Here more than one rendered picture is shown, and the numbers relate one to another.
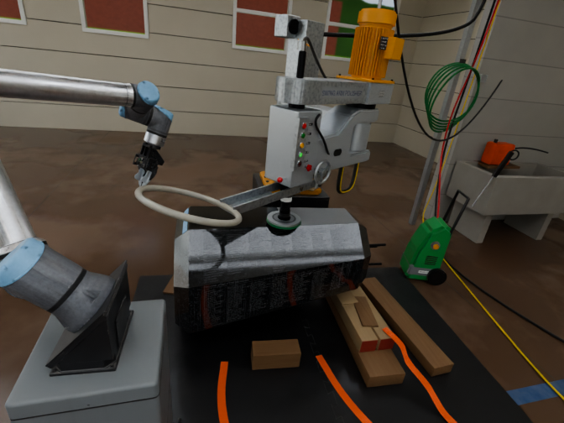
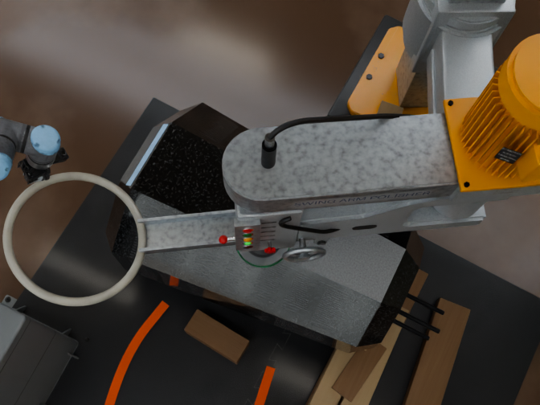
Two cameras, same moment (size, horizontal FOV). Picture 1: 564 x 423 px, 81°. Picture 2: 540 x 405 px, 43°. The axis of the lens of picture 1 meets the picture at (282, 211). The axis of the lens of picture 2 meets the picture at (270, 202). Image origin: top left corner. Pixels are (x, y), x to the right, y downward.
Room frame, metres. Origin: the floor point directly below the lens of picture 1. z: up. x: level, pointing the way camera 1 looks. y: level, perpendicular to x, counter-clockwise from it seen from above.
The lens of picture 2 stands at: (1.33, -0.46, 3.49)
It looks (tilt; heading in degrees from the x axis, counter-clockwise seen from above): 72 degrees down; 38
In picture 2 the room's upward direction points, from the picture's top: 5 degrees clockwise
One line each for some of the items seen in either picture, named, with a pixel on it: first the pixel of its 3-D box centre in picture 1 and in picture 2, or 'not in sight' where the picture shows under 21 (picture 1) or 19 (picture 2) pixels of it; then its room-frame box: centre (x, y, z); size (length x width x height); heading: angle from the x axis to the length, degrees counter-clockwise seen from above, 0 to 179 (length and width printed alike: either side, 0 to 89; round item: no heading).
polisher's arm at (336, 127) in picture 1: (333, 143); (382, 198); (2.17, -0.29, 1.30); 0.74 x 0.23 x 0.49; 138
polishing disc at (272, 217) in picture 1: (284, 218); (263, 239); (1.88, -0.02, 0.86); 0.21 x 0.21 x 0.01
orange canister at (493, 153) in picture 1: (501, 153); not in sight; (4.12, -2.60, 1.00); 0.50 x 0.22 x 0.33; 107
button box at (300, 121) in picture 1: (300, 144); (247, 234); (1.76, -0.06, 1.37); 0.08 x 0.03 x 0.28; 138
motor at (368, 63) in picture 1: (373, 47); (527, 116); (2.37, -0.47, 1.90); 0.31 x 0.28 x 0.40; 48
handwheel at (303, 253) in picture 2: (317, 170); (302, 244); (1.89, -0.19, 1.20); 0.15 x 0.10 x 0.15; 138
